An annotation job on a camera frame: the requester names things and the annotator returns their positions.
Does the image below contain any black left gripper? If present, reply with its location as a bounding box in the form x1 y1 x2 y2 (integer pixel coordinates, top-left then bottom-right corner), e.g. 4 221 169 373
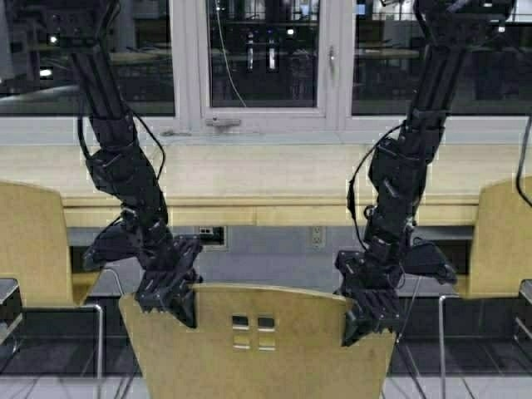
135 219 204 328

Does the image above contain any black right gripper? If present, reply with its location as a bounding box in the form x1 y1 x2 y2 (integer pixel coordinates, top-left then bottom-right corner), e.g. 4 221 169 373
334 239 404 347

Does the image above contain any beige wooden chair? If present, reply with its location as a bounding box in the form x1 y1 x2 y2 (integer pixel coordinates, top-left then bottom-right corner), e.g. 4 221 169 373
119 283 396 398
1 180 104 381
438 179 531 398

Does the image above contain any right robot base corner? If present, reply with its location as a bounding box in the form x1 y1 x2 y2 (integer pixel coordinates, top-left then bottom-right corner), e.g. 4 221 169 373
515 278 532 333

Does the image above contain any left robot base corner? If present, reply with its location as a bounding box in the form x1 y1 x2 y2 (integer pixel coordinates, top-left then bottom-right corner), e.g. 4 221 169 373
1 278 23 345

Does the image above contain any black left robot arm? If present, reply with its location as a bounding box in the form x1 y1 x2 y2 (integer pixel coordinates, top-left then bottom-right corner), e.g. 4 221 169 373
11 1 203 328

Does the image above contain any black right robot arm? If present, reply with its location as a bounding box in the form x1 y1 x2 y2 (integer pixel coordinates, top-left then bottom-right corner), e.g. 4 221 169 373
335 1 515 347

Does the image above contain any long beige counter table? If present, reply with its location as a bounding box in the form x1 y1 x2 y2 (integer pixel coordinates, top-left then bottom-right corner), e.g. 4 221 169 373
1 144 520 228

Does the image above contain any wall data port box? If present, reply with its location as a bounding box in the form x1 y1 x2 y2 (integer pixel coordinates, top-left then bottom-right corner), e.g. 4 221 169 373
195 226 227 250

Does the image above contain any wall power outlet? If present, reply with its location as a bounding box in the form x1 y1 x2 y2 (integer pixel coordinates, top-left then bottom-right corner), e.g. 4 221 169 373
310 226 327 249

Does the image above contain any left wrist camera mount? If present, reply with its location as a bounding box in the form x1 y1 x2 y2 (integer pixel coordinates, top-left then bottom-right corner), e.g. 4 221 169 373
82 220 142 272

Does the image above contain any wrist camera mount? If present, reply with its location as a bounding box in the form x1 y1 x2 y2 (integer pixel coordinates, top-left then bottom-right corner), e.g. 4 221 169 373
82 220 142 272
403 241 457 284

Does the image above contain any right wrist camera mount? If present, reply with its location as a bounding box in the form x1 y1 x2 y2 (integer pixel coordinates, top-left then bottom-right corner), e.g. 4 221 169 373
403 241 457 284

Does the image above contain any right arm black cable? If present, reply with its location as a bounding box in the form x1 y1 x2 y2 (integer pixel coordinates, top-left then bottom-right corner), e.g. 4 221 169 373
347 124 404 253

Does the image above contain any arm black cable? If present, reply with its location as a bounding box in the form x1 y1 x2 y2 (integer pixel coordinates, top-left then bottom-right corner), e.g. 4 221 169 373
347 124 404 253
76 111 167 184

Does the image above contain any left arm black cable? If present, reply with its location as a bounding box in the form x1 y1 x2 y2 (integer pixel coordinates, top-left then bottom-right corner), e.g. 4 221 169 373
76 111 167 184

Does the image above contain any window latch handle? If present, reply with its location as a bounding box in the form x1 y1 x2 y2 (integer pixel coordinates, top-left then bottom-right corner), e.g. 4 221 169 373
205 118 242 129

